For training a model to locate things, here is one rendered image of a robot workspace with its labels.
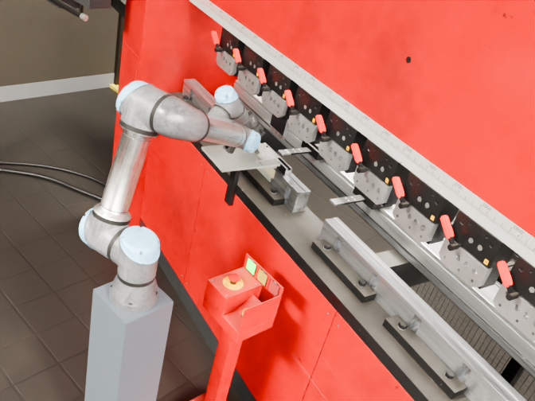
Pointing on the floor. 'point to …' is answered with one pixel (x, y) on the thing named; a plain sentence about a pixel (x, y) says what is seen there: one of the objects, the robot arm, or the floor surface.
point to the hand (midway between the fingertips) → (254, 153)
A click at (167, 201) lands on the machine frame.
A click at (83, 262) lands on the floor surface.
